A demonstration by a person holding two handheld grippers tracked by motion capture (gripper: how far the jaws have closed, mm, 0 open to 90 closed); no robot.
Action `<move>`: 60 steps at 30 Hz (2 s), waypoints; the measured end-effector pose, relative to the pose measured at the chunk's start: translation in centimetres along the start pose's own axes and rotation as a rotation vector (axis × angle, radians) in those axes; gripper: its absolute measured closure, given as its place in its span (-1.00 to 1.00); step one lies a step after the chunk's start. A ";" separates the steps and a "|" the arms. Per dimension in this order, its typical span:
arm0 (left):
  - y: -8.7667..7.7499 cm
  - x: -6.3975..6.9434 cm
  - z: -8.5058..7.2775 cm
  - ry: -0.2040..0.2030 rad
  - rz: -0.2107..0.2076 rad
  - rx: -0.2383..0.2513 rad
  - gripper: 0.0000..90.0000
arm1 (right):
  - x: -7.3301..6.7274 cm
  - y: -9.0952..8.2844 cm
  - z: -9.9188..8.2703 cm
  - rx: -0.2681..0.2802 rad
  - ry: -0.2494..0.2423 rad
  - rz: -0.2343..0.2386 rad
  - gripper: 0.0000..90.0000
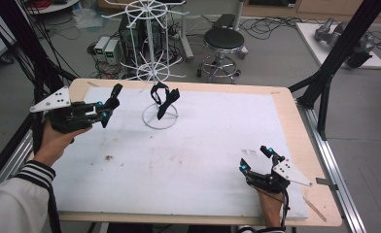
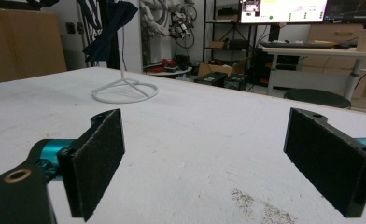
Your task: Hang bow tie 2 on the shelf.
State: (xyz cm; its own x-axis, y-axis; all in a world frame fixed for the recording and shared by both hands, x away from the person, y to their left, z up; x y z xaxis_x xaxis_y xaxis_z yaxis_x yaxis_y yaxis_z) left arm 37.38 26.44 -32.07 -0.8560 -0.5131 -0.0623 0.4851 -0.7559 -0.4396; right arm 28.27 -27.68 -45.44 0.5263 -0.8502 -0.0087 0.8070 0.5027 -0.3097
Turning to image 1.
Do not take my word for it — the power supply unit green display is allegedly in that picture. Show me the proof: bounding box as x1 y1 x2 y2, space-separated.
104 38 121 66
93 35 112 57

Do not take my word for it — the black metal frame post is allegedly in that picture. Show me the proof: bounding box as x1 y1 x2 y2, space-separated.
0 0 80 156
288 0 381 141

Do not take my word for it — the black computer tower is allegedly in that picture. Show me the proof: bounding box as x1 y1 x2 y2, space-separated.
118 14 167 66

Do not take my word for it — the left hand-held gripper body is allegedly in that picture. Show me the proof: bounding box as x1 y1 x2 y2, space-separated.
29 85 108 135

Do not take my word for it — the light wooden cabinet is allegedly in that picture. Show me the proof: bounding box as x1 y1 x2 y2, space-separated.
295 0 381 19

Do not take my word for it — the white wire display rack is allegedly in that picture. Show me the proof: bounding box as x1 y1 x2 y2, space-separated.
101 0 191 131

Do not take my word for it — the round white side table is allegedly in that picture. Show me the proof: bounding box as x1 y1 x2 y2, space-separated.
25 0 82 16

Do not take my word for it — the thin wooden strip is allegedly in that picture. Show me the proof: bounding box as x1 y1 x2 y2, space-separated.
302 195 329 223

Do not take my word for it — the aluminium side rail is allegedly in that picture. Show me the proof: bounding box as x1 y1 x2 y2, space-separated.
295 96 368 233

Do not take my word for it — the person's right hand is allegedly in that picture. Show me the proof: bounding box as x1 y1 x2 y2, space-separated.
257 188 286 228

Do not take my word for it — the white floor board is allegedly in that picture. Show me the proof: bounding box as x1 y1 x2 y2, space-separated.
294 21 381 71

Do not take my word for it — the person's left hand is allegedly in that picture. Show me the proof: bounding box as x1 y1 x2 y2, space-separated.
32 120 93 169

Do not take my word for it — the white table mat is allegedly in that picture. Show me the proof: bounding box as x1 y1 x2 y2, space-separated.
52 85 310 220

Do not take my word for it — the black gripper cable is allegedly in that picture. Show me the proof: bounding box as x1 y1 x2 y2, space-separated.
277 188 292 231

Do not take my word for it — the clear plastic bag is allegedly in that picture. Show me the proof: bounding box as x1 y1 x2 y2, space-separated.
72 7 106 31

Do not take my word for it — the tangle of black floor cables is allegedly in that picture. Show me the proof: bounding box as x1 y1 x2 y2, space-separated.
239 15 300 41

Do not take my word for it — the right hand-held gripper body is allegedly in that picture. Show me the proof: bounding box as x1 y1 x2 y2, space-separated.
246 157 314 195

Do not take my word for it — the black round stool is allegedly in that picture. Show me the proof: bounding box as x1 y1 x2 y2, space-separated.
196 28 247 85

